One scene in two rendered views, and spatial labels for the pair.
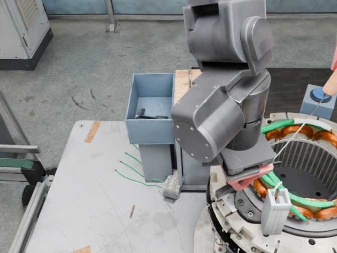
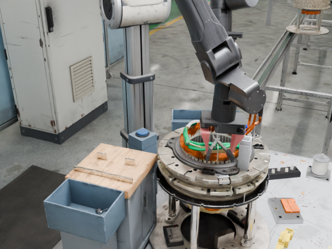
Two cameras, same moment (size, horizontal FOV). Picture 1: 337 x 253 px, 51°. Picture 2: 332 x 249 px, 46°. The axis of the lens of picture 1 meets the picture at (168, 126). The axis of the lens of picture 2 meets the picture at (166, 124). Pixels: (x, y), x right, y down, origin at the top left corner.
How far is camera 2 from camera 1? 0.79 m
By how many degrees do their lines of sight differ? 61
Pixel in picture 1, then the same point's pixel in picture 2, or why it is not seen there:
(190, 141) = (255, 102)
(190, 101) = (245, 83)
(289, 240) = (253, 164)
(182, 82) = (85, 176)
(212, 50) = (228, 63)
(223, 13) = (230, 43)
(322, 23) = not seen: outside the picture
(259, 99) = not seen: hidden behind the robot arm
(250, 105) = not seen: hidden behind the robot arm
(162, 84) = (63, 195)
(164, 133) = (121, 210)
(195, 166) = (135, 230)
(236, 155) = (237, 121)
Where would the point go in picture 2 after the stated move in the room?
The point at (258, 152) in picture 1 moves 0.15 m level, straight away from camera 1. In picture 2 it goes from (238, 115) to (186, 101)
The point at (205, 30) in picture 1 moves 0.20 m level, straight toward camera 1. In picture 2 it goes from (223, 56) to (324, 67)
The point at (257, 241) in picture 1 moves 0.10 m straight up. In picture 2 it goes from (250, 174) to (254, 140)
